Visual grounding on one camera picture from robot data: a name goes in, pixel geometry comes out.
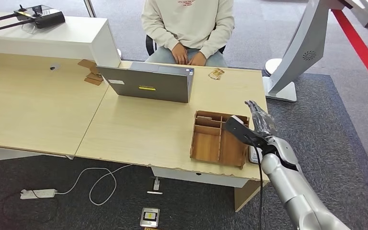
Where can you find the metal pole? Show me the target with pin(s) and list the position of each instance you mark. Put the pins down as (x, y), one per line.
(90, 9)

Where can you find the person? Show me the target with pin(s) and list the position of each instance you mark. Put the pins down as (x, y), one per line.
(187, 22)

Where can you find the wooden desk leg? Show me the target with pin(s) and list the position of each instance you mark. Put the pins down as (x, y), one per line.
(246, 195)

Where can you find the white under-desk panel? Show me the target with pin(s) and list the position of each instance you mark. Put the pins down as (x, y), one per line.
(200, 178)

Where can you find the brown cardboard piece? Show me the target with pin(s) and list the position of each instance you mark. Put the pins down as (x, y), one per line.
(94, 78)
(87, 63)

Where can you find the person's right forearm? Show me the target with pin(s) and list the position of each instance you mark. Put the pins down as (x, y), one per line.
(161, 39)

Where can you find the white plug adapter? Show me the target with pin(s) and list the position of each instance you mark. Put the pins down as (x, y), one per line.
(156, 184)

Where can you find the person's left hand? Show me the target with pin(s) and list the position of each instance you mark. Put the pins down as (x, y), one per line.
(198, 59)

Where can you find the silver kiosk stand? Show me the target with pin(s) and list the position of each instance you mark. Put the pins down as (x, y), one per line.
(301, 41)

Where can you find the black office chair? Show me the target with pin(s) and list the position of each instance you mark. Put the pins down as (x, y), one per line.
(150, 46)

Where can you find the silver box with yellow label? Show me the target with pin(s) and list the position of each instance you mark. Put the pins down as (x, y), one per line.
(149, 217)

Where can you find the person's left forearm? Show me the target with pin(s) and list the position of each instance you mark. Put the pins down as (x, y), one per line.
(219, 41)

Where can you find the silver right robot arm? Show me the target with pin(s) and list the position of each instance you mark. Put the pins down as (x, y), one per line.
(285, 184)

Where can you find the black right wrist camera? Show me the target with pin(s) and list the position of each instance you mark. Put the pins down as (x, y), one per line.
(239, 130)

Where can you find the white round pole base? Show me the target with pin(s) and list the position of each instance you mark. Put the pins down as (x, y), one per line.
(120, 53)

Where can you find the white power strip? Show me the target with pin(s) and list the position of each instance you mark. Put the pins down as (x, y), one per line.
(38, 193)

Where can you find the grey laptop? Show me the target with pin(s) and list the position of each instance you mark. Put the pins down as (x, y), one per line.
(146, 85)

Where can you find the wooden organizer tray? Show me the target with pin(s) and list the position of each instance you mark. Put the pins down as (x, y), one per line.
(206, 147)

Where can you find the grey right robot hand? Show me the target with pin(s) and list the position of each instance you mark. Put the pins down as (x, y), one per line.
(265, 123)

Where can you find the black remote controller with antennas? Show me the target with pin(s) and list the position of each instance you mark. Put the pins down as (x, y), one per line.
(47, 17)

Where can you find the person's right hand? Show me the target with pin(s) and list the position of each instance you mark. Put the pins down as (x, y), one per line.
(180, 54)

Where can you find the white desk side panel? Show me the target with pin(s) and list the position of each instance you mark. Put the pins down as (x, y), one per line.
(6, 155)

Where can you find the white reception counter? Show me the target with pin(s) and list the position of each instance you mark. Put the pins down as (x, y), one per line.
(60, 35)

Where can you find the pale room key card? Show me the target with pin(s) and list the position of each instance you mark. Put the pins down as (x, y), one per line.
(204, 118)

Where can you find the white card reader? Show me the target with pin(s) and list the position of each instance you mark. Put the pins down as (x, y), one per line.
(252, 157)

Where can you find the clear plastic stand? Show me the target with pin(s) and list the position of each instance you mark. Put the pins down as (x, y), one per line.
(28, 29)

